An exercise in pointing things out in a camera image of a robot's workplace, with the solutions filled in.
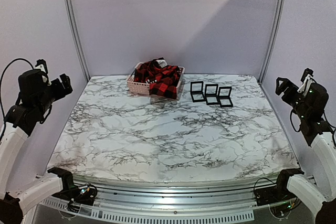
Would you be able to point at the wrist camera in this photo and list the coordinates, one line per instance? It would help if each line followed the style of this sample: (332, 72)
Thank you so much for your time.
(306, 75)
(41, 64)

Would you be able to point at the black display box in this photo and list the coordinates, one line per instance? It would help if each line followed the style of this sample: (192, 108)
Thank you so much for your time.
(196, 91)
(211, 91)
(223, 97)

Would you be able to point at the red black plaid shirt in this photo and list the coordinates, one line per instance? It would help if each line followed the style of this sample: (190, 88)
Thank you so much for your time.
(161, 77)

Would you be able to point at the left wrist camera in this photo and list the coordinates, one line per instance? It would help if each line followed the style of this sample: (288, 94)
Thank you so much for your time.
(41, 64)

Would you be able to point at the aluminium front rail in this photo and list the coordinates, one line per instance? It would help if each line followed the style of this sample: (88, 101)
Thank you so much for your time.
(226, 201)

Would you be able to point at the black display box left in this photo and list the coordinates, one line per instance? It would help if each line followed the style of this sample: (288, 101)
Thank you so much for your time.
(196, 91)

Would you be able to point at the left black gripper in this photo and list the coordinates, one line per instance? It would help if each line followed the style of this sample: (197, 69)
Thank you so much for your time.
(61, 92)

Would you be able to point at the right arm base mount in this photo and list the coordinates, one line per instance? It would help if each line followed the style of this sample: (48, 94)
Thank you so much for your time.
(280, 204)

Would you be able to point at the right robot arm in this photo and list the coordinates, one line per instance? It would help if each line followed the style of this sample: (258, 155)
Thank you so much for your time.
(319, 136)

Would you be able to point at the black display box middle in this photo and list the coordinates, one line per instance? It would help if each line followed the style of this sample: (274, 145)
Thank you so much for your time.
(211, 91)

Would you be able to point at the black display box right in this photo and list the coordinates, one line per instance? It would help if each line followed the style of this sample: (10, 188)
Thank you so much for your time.
(223, 97)

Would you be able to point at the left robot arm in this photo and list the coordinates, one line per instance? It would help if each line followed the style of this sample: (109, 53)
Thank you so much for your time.
(18, 126)

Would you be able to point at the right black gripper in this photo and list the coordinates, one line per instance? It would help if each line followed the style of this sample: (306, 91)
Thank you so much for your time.
(286, 87)

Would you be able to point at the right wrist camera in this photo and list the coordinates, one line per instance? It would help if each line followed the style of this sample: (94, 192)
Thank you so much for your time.
(306, 75)

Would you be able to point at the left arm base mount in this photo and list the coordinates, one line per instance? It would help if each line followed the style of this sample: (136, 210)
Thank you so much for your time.
(78, 195)

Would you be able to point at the pink plastic basket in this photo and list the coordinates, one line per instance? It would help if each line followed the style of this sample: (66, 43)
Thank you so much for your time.
(143, 88)

